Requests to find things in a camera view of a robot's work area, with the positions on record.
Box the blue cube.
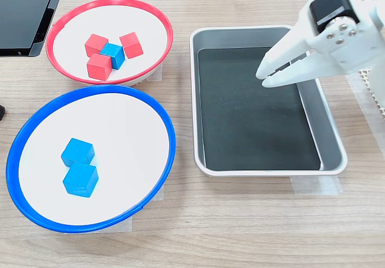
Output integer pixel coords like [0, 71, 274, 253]
[62, 162, 99, 198]
[99, 43, 126, 70]
[60, 138, 96, 167]

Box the steel tray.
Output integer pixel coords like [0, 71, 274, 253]
[189, 25, 349, 178]

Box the black tray mat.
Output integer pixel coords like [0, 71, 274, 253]
[197, 47, 321, 172]

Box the clear tape strip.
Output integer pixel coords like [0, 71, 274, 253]
[132, 62, 164, 86]
[290, 175, 343, 195]
[64, 186, 165, 234]

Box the red-rimmed white plate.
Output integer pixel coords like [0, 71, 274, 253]
[45, 0, 174, 87]

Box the red cube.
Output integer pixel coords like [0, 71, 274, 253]
[86, 53, 112, 82]
[84, 33, 109, 58]
[119, 31, 144, 59]

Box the blue-rimmed white plate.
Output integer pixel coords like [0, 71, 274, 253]
[5, 84, 176, 234]

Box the black flat device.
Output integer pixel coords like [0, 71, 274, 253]
[0, 0, 67, 58]

